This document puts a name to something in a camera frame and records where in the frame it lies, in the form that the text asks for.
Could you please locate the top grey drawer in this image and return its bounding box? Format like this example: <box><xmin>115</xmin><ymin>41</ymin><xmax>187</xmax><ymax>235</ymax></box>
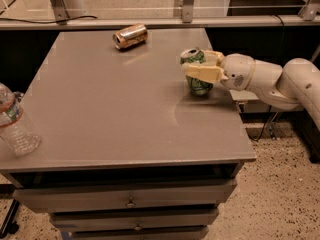
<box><xmin>13</xmin><ymin>179</ymin><xmax>237</xmax><ymax>213</ymax></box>

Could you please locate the middle grey drawer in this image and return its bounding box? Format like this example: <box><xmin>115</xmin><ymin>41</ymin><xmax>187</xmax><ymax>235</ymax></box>
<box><xmin>50</xmin><ymin>208</ymin><xmax>218</xmax><ymax>232</ymax></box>

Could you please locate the black cable on rail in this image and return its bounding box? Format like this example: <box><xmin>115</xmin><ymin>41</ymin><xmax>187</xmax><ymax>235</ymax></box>
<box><xmin>0</xmin><ymin>15</ymin><xmax>98</xmax><ymax>25</ymax></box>

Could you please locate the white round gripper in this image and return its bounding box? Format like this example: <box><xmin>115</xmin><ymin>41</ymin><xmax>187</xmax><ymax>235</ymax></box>
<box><xmin>181</xmin><ymin>50</ymin><xmax>255</xmax><ymax>91</ymax></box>

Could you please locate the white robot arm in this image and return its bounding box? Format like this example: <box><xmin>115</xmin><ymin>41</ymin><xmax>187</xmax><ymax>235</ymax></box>
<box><xmin>180</xmin><ymin>48</ymin><xmax>320</xmax><ymax>129</ymax></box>

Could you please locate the clear plastic water bottle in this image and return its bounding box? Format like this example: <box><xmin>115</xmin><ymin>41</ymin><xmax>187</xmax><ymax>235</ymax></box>
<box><xmin>0</xmin><ymin>84</ymin><xmax>41</xmax><ymax>157</ymax></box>

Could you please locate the black stand leg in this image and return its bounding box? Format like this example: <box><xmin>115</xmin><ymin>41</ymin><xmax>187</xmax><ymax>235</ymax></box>
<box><xmin>0</xmin><ymin>200</ymin><xmax>20</xmax><ymax>239</ymax></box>

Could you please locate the green soda can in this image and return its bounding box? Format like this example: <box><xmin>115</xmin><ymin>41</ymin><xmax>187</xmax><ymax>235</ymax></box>
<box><xmin>180</xmin><ymin>48</ymin><xmax>213</xmax><ymax>96</ymax></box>

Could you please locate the grey drawer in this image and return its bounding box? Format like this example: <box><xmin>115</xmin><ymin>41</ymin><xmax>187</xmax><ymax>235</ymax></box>
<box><xmin>50</xmin><ymin>208</ymin><xmax>218</xmax><ymax>232</ymax></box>
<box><xmin>13</xmin><ymin>179</ymin><xmax>237</xmax><ymax>213</ymax></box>
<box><xmin>72</xmin><ymin>226</ymin><xmax>208</xmax><ymax>240</ymax></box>

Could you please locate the metal railing frame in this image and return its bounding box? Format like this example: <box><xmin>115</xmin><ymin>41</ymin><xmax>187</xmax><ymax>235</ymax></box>
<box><xmin>0</xmin><ymin>0</ymin><xmax>320</xmax><ymax>30</ymax></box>

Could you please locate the black hanging cable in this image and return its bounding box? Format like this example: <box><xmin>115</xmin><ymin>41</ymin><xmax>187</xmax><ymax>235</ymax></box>
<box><xmin>248</xmin><ymin>14</ymin><xmax>286</xmax><ymax>142</ymax></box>

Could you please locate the orange silver soda can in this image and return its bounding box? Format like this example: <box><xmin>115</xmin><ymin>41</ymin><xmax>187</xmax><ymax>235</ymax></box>
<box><xmin>113</xmin><ymin>23</ymin><xmax>148</xmax><ymax>50</ymax></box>

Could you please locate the grey drawer cabinet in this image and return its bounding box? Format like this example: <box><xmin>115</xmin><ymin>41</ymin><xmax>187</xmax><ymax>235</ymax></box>
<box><xmin>0</xmin><ymin>28</ymin><xmax>257</xmax><ymax>240</ymax></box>

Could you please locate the bottom grey drawer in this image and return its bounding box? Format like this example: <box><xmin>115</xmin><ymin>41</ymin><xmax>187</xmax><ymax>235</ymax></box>
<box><xmin>72</xmin><ymin>226</ymin><xmax>208</xmax><ymax>240</ymax></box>

